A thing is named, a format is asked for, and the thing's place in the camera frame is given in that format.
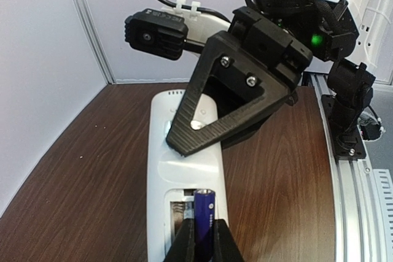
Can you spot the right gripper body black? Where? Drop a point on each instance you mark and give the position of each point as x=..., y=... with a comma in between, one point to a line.
x=284, y=56

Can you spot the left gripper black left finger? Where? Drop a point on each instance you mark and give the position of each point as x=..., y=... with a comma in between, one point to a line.
x=183, y=247

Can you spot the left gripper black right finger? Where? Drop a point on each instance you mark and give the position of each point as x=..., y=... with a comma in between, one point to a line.
x=225, y=247

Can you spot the blue battery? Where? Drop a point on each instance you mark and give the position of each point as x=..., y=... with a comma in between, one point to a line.
x=204, y=215

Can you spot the white remote control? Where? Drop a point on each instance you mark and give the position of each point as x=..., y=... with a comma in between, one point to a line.
x=172, y=178

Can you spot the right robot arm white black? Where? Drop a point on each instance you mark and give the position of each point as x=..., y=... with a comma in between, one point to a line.
x=247, y=72

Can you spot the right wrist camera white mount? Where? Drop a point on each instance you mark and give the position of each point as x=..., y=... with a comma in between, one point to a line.
x=170, y=31

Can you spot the front aluminium rail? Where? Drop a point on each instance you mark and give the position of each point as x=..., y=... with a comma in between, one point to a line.
x=362, y=197

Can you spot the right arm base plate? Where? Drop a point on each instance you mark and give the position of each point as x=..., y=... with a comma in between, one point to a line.
x=345, y=138

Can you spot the left aluminium frame post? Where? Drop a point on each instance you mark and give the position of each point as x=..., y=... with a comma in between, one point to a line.
x=86, y=19

